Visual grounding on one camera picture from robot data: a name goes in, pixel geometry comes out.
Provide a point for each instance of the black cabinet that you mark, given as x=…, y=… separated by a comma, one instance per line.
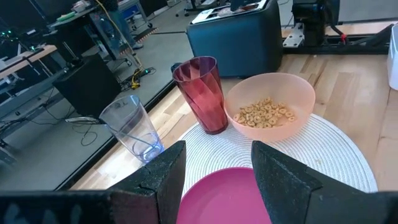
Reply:
x=87, y=87

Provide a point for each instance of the pink plastic plate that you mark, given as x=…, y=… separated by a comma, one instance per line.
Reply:
x=224, y=199

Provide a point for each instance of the clear plastic tumbler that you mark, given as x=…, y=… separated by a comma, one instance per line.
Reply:
x=130, y=124

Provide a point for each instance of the white plastic bin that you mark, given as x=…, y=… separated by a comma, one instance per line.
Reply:
x=393, y=59

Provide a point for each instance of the white round woven placemat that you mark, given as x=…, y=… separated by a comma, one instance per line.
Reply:
x=326, y=161

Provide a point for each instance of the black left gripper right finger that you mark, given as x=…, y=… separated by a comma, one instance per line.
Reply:
x=286, y=186

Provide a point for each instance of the cereal rings heap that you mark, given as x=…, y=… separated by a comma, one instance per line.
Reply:
x=264, y=115

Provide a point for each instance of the red faceted tumbler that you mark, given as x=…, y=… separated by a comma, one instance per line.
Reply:
x=202, y=99

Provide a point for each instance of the person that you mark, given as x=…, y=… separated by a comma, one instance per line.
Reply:
x=121, y=21

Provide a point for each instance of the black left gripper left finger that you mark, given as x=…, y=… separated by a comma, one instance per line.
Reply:
x=149, y=186

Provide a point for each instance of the peach plastic bowl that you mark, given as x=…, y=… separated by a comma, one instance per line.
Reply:
x=270, y=87

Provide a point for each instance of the black toaster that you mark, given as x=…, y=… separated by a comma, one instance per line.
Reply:
x=236, y=46

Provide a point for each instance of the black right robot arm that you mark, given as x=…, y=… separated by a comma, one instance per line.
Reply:
x=314, y=21

